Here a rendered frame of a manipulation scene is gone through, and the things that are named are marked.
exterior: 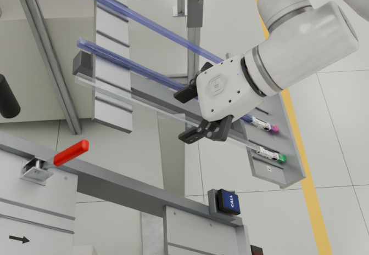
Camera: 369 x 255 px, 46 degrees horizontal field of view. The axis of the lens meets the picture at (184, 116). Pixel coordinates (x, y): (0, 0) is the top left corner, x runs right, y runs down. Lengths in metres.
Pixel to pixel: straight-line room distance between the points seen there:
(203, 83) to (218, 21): 1.60
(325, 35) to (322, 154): 1.28
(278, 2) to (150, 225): 1.16
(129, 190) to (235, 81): 0.25
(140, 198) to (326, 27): 0.40
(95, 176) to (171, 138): 0.35
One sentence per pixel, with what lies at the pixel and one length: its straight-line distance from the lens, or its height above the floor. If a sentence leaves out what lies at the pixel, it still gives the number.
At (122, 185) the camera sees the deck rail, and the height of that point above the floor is 0.94.
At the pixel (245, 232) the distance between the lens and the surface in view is 0.89.
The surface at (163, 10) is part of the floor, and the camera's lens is 2.40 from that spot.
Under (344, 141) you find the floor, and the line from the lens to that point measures 1.96.
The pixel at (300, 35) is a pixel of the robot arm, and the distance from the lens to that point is 0.66.
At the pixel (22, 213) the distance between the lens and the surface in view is 0.61.
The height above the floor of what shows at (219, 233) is 0.76.
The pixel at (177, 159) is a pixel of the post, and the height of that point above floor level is 0.63.
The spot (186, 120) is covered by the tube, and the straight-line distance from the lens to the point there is 0.78.
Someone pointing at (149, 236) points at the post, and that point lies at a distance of 1.65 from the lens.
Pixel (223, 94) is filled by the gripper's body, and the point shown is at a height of 1.01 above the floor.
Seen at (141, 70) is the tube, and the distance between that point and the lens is 0.78.
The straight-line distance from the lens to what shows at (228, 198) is 0.84.
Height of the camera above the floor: 1.56
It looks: 55 degrees down
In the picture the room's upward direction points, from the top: straight up
